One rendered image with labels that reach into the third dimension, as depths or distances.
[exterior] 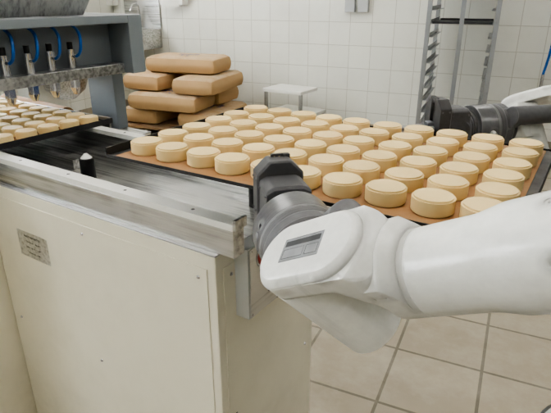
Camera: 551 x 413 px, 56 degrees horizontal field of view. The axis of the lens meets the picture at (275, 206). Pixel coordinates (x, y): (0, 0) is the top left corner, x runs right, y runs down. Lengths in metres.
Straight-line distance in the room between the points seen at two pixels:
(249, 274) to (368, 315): 0.46
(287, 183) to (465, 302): 0.27
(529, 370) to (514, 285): 1.79
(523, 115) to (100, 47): 1.13
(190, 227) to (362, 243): 0.53
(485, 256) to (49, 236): 1.00
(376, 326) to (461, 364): 1.60
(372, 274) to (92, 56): 1.33
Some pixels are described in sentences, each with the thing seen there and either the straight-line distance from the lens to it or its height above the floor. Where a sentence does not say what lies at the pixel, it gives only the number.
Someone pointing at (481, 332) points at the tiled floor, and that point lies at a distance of 2.24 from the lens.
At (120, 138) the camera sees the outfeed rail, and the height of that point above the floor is 0.89.
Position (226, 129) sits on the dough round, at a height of 1.02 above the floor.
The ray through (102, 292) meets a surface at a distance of 1.12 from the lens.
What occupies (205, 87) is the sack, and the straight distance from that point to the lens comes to 4.51.
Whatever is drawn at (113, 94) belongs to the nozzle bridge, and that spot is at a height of 0.95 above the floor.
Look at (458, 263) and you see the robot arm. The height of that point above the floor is 1.08.
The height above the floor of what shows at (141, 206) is 0.88.
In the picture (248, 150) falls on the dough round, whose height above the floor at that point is 1.02.
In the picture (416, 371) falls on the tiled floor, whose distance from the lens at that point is 1.97.
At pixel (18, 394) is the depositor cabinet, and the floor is 0.23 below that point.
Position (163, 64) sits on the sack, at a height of 0.65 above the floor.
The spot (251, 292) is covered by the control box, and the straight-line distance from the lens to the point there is 0.90.
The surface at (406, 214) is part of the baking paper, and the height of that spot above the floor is 1.00.
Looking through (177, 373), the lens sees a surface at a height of 0.55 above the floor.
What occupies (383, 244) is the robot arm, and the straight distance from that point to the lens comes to 0.37.
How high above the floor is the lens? 1.23
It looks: 22 degrees down
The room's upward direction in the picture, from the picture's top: straight up
